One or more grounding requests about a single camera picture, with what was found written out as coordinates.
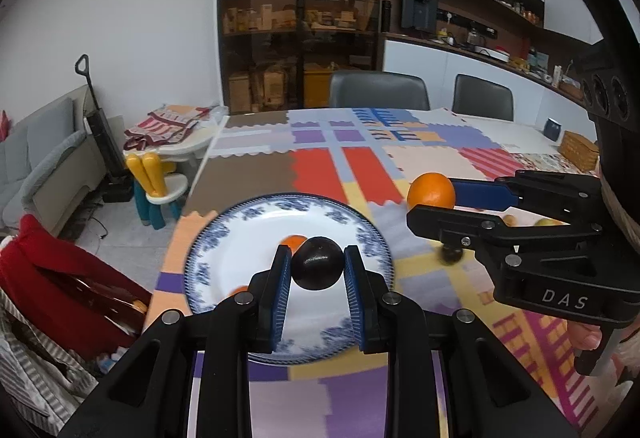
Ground small white table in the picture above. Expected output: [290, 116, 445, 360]
[122, 108, 228, 164]

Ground yellow and teal child chair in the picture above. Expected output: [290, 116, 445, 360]
[125, 153, 188, 231]

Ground person's right hand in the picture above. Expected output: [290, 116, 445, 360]
[567, 321, 602, 352]

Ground grey dining chair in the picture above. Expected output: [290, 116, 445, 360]
[329, 70, 431, 111]
[451, 74, 515, 121]

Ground blue and white plate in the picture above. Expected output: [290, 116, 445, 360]
[184, 194, 396, 366]

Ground colourful patchwork tablecloth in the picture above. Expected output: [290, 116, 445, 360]
[147, 107, 640, 438]

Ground large orange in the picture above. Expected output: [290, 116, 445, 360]
[406, 172, 457, 211]

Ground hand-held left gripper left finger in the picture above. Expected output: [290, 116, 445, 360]
[57, 245, 293, 438]

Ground grey sofa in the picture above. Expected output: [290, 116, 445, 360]
[0, 85, 108, 239]

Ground floral patterned cloth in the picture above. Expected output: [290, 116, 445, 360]
[512, 152, 598, 179]

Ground red striped cloth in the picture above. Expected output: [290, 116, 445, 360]
[123, 104, 221, 151]

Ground wicker basket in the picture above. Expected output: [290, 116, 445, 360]
[557, 130, 600, 174]

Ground black upright vacuum cleaner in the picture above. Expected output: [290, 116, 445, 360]
[75, 54, 135, 204]

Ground grey striped cloth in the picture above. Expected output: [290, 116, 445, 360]
[0, 303, 101, 434]

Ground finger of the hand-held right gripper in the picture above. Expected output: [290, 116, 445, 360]
[452, 170, 603, 221]
[406, 204, 615, 269]

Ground black water dispenser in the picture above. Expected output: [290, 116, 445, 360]
[400, 0, 439, 31]

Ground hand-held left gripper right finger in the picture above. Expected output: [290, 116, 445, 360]
[342, 245, 581, 438]

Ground dark glass door cabinet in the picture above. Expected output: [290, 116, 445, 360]
[216, 0, 385, 115]

